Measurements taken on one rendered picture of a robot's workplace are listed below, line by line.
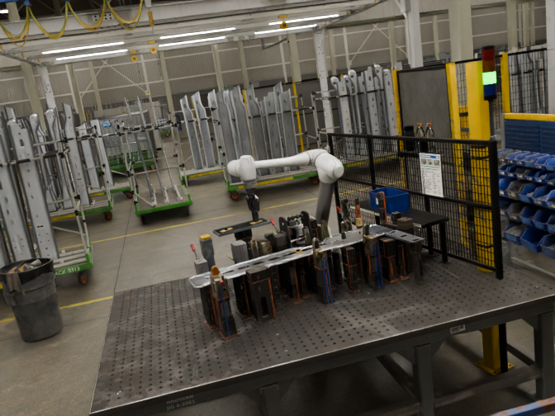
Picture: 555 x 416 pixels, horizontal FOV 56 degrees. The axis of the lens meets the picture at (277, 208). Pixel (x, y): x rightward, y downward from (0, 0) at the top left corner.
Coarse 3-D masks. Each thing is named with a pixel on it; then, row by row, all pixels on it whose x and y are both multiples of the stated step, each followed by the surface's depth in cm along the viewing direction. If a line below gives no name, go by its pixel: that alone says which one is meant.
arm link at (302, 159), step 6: (294, 156) 365; (300, 156) 366; (306, 156) 367; (234, 162) 356; (258, 162) 365; (264, 162) 364; (270, 162) 363; (276, 162) 363; (282, 162) 362; (288, 162) 362; (294, 162) 363; (300, 162) 365; (306, 162) 367; (228, 168) 361; (234, 168) 353; (258, 168) 366; (234, 174) 356
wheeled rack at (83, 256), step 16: (32, 160) 627; (64, 160) 611; (80, 208) 713; (80, 224) 629; (48, 256) 694; (64, 256) 682; (80, 256) 667; (64, 272) 630; (80, 272) 642; (0, 288) 609
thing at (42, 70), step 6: (36, 66) 1250; (42, 66) 1303; (48, 66) 1316; (42, 72) 1306; (42, 78) 1283; (48, 78) 1312; (48, 84) 1312; (48, 90) 1316; (48, 96) 1319; (48, 102) 1322; (54, 102) 1326; (60, 126) 1351; (66, 156) 1356; (72, 180) 1371
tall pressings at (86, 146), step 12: (96, 120) 1181; (84, 132) 1178; (84, 144) 1180; (96, 144) 1185; (84, 156) 1182; (48, 168) 1141; (96, 168) 1197; (108, 168) 1198; (96, 180) 1193; (108, 180) 1200
